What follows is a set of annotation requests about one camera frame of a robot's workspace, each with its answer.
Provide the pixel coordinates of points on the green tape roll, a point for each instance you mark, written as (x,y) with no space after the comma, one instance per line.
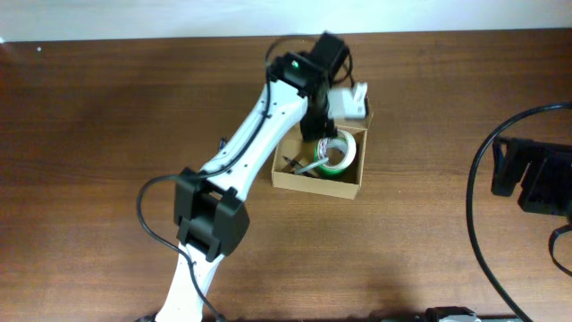
(347,148)

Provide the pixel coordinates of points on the black white marker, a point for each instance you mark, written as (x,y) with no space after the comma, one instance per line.
(307,168)

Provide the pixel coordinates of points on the black pen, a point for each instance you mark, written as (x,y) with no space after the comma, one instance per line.
(294,165)

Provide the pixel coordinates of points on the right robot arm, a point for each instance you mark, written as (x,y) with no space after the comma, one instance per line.
(542,170)

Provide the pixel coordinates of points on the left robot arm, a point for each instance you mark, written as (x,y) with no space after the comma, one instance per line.
(209,207)

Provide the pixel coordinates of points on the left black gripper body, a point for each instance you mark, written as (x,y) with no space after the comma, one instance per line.
(317,131)

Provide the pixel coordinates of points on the open cardboard box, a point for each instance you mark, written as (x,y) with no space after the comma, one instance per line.
(346,185)

